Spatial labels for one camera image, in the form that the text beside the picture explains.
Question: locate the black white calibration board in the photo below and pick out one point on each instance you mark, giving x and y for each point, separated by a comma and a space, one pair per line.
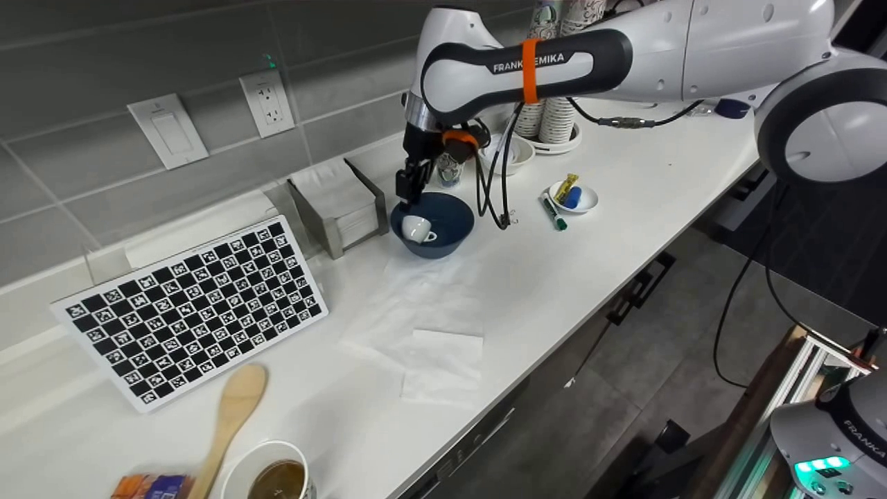
194, 308

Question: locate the dark blue box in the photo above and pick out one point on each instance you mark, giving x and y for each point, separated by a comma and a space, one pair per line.
733, 108

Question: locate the white mug with coffee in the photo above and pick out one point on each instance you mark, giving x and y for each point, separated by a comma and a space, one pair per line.
244, 467

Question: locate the orange package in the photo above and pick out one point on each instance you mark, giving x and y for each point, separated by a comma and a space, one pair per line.
152, 485

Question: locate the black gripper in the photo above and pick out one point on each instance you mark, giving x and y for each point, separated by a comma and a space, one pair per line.
420, 148

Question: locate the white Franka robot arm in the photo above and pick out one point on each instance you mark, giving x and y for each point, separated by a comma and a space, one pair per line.
738, 46

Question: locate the blue bowl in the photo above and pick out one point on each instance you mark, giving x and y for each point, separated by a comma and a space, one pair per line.
446, 236

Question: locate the small blue object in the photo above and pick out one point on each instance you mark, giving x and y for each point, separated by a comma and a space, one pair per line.
571, 198

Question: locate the small yellow object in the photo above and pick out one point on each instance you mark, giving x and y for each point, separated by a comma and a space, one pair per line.
565, 184

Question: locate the small white dish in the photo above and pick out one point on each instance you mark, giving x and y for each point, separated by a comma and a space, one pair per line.
583, 207

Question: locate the white wall outlet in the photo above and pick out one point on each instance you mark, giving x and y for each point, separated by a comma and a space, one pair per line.
266, 100

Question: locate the green marker pen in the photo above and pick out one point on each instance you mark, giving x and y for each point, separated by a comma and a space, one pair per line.
554, 215

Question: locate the white paper napkin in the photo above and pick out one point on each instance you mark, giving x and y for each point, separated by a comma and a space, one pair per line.
443, 365

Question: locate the aluminium wooden frame cart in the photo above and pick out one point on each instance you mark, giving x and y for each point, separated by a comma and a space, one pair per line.
812, 356

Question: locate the grey robot base green light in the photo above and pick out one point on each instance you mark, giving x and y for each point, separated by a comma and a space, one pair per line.
831, 445

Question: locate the white light switch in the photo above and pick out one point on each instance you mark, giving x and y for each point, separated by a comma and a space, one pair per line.
166, 128

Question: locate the wooden spoon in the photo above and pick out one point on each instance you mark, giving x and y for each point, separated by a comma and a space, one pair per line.
235, 406

